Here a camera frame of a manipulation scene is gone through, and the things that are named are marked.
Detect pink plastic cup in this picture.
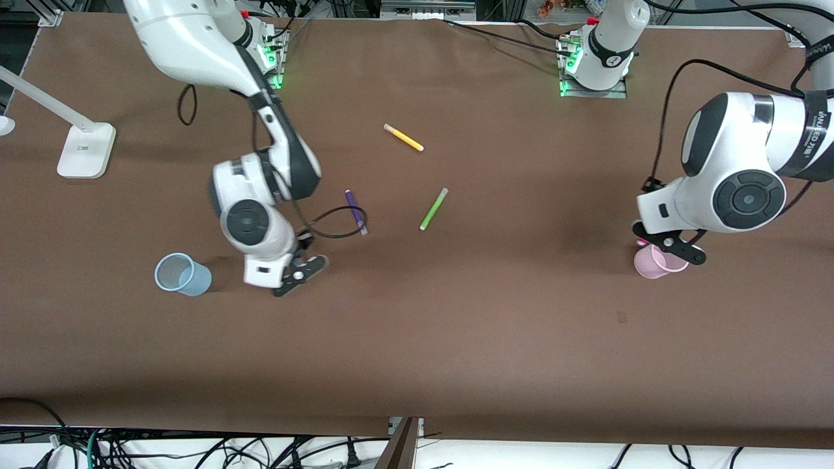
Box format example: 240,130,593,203
633,244,690,280

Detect light blue plastic cup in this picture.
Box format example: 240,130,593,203
154,253,213,298

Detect purple marker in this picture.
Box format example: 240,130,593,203
345,190,369,236

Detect green marker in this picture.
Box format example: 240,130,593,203
419,188,450,231

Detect yellow marker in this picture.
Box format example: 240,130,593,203
383,123,425,152

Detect brown table cover sheet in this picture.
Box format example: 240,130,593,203
0,13,834,449

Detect white desk lamp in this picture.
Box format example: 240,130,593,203
0,65,117,180

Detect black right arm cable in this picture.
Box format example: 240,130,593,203
177,83,369,240

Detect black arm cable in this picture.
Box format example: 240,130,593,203
177,83,369,240
642,59,809,193

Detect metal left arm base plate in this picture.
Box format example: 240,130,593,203
557,33,629,100

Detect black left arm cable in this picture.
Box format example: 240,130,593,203
642,59,809,193

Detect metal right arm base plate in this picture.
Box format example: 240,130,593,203
259,25,289,90

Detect wooden post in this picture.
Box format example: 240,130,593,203
377,417,419,469

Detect black cable on table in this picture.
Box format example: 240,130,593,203
442,18,569,51

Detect black floor cable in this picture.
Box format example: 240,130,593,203
0,397,71,432

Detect aluminium frame rail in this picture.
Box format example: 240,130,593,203
381,0,478,21

